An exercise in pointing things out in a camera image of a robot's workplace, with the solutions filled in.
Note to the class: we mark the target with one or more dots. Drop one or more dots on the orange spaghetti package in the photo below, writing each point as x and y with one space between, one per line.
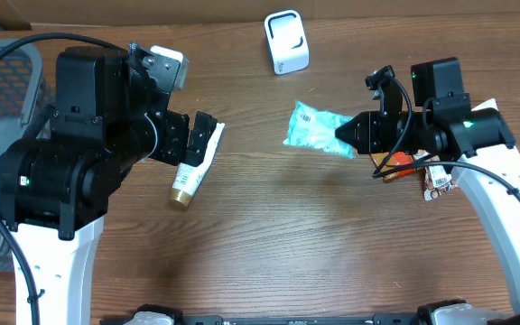
398 159

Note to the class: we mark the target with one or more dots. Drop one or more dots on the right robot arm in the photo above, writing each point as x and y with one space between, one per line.
473 144

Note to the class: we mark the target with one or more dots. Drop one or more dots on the white barcode scanner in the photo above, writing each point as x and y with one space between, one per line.
287 42

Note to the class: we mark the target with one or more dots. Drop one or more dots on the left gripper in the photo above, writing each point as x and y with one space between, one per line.
177 138

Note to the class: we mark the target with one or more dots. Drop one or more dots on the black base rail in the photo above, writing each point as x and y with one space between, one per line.
300 320

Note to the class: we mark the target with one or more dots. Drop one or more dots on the beige brown snack pouch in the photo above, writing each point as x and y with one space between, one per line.
437 181

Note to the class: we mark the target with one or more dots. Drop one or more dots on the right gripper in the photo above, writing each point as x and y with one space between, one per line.
375 133

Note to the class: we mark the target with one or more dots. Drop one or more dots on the teal snack packet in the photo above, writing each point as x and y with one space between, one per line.
316 129

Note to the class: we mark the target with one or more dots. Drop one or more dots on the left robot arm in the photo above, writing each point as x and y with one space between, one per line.
111 112

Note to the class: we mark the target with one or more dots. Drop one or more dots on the white tube gold cap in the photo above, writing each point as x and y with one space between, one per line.
189 178

